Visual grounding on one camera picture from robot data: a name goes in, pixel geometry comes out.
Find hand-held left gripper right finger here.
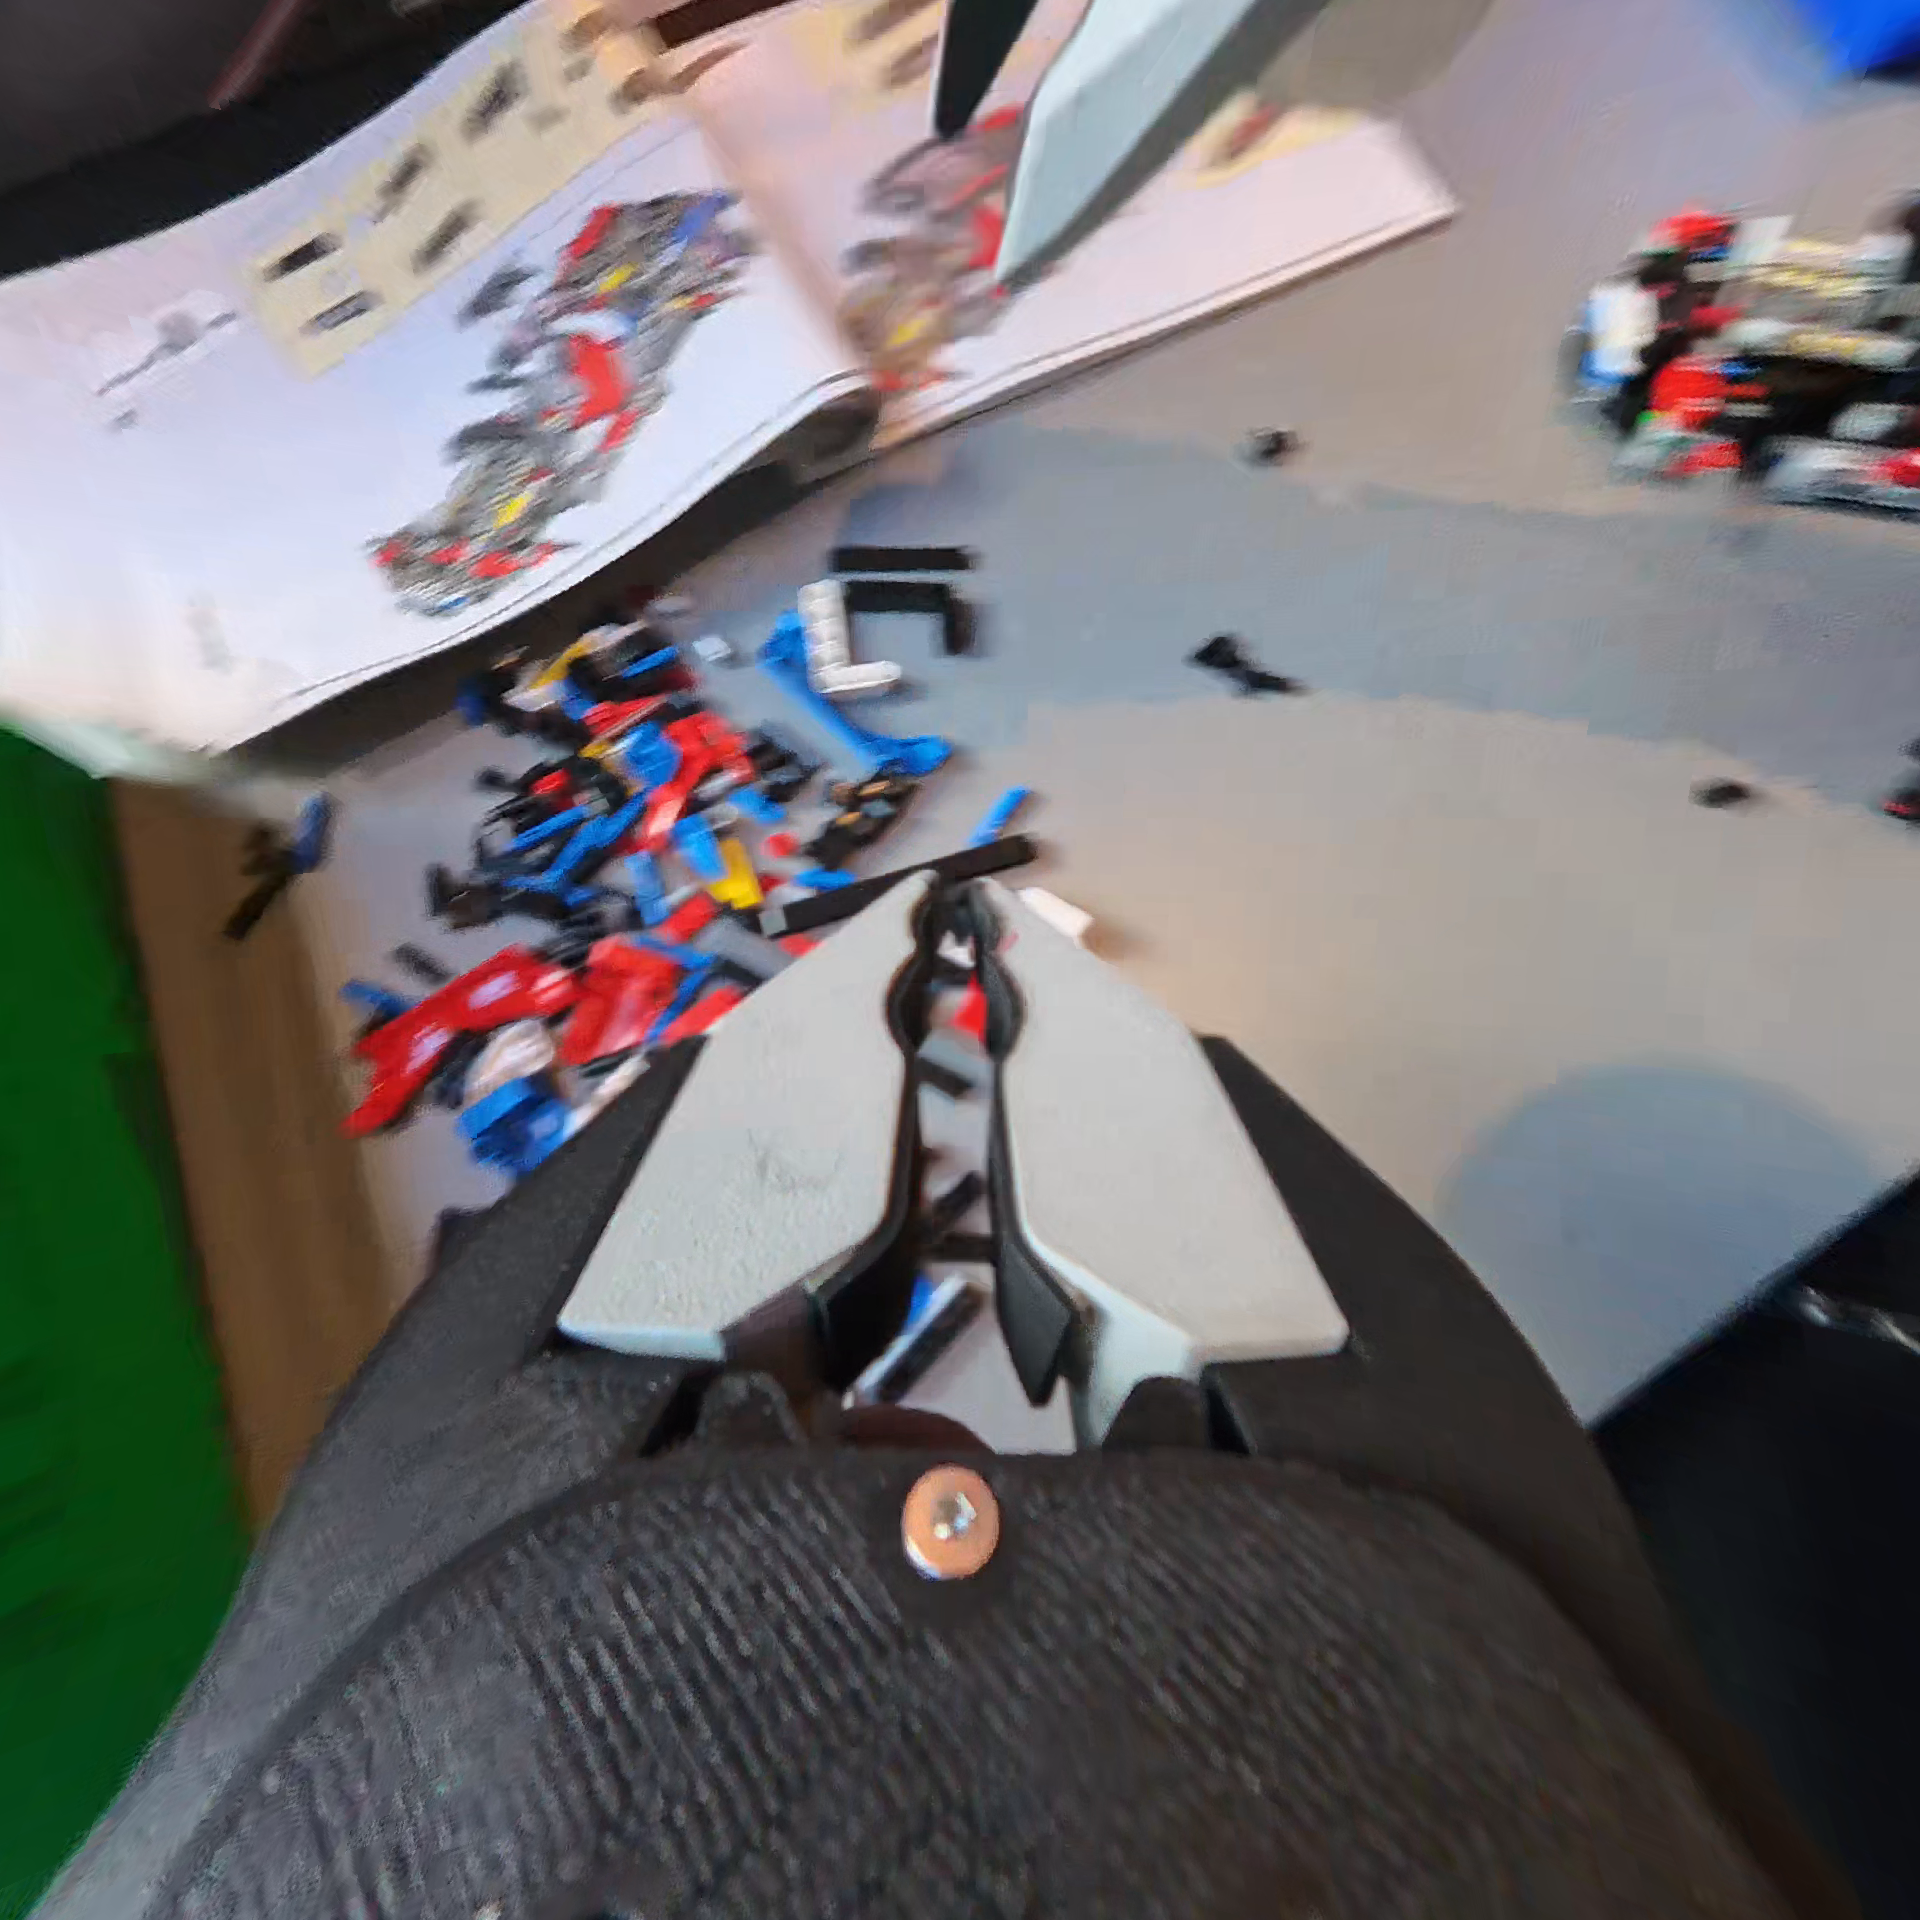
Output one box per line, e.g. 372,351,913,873
975,879,1356,1452

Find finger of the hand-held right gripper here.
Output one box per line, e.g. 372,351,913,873
930,0,1040,139
990,0,1336,287

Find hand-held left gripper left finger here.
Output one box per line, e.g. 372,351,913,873
555,872,944,1376

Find pile of toy bricks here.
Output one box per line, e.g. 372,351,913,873
224,538,1104,1403

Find heap of black pins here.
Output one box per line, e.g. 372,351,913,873
1190,633,1307,697

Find green storage bin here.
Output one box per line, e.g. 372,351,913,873
0,720,249,1920

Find toy brick car model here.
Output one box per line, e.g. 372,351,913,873
1561,201,1920,520

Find blue storage bin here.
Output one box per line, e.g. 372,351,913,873
1809,0,1920,79

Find open instruction booklet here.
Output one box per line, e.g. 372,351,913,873
0,0,1456,752

